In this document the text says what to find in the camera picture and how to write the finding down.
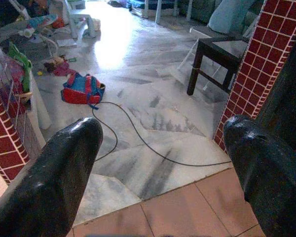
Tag light blue pillow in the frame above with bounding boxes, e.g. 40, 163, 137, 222
208, 0, 259, 35

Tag colourful baby bouncer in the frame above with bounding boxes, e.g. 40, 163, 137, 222
0, 13, 60, 59

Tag pink cloth doll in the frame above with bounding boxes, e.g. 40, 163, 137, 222
43, 56, 76, 77

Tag blue floor mat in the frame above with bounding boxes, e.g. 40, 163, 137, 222
108, 0, 161, 10

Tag green cloth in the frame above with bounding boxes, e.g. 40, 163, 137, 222
8, 43, 33, 93

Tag red and blue backpack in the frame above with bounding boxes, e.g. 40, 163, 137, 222
61, 72, 106, 106

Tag black floor cable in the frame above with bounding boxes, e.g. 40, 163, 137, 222
90, 101, 233, 166

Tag white paper sheet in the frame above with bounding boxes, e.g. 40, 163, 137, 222
56, 39, 77, 48

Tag dark wooden side table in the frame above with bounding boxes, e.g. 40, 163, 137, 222
186, 37, 249, 96

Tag white plastic chair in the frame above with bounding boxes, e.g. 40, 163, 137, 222
49, 0, 102, 40

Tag metal wire grid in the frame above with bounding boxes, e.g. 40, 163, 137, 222
0, 24, 35, 129

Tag white furniture legs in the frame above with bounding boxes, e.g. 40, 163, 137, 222
143, 0, 193, 25

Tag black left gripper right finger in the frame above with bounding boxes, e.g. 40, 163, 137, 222
223, 114, 296, 237

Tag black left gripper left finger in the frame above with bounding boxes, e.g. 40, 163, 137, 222
0, 117, 104, 237

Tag red tiled wall pillar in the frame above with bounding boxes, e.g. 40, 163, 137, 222
0, 81, 31, 185
213, 0, 296, 154

